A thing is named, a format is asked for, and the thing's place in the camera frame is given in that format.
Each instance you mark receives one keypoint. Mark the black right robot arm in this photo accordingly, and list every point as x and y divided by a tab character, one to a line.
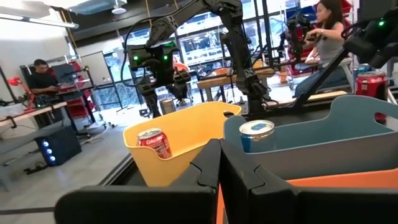
239	46

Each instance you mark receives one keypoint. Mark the red desk lamp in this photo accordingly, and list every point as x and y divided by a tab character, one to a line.
15	81

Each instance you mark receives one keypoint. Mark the blue silver Red Bull can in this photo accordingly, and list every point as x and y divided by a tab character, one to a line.
256	130
362	69

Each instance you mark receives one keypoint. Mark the computer tower with blue lights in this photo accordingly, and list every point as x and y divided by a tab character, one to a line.
59	146

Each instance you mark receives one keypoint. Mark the person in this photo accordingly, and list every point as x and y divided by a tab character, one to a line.
329	46
43	81
180	67

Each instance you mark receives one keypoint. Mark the red Coca-Cola can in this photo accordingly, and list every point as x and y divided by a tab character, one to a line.
155	144
371	85

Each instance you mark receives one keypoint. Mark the red storage rack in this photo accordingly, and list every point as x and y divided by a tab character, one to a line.
79	105

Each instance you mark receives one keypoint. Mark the long ceiling light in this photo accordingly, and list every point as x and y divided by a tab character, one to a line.
46	21

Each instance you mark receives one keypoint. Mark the round ceiling lamp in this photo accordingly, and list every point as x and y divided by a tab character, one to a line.
118	10

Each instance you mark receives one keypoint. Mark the black table frame rail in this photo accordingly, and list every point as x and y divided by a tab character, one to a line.
119	175

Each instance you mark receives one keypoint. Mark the yellow plastic bin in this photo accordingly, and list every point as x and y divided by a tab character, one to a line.
186	130

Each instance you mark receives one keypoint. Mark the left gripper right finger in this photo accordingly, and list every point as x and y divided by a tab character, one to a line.
311	208

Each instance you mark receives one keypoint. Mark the orange plastic bin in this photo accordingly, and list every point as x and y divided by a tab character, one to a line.
342	180

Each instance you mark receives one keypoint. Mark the blue plastic bin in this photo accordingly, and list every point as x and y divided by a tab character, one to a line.
311	155

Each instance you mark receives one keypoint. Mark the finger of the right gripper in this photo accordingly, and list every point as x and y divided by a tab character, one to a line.
157	105
148	105

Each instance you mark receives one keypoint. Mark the black frame strut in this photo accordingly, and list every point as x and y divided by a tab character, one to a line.
320	77

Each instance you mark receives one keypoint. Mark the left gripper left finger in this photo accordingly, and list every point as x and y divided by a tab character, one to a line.
140	205

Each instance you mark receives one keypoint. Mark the grey whiteboard panel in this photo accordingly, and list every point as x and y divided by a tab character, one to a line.
96	68

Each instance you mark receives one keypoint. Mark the light wooden work table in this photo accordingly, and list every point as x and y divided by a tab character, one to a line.
31	113
224	80

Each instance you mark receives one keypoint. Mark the black background robot arm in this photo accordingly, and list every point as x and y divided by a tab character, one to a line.
297	31

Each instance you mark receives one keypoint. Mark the black device with green light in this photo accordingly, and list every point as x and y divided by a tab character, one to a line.
373	40

